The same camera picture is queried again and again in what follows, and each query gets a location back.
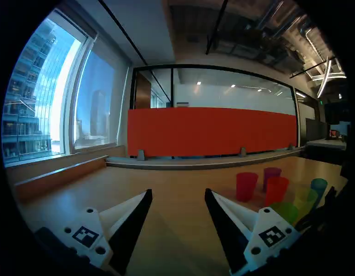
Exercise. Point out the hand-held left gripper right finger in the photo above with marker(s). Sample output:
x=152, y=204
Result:
x=265, y=221

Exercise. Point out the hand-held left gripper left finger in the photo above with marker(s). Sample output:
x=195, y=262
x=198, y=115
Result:
x=89, y=221

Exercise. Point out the green plastic cup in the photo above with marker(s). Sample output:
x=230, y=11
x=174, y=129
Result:
x=285, y=211

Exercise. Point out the orange plastic cup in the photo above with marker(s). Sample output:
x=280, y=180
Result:
x=276, y=192

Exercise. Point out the pink plastic cup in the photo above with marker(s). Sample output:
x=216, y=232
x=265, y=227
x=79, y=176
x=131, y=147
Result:
x=246, y=187

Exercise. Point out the yellow plastic cup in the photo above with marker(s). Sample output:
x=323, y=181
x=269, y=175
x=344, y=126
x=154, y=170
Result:
x=305, y=201

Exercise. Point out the purple plastic cup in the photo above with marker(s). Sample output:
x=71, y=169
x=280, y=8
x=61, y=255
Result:
x=271, y=173

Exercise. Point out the blue plastic cup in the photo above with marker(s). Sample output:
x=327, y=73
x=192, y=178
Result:
x=319, y=185

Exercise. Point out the white-topped desk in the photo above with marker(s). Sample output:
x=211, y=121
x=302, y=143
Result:
x=327, y=144

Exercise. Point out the red desk screen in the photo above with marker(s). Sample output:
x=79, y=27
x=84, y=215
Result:
x=212, y=132

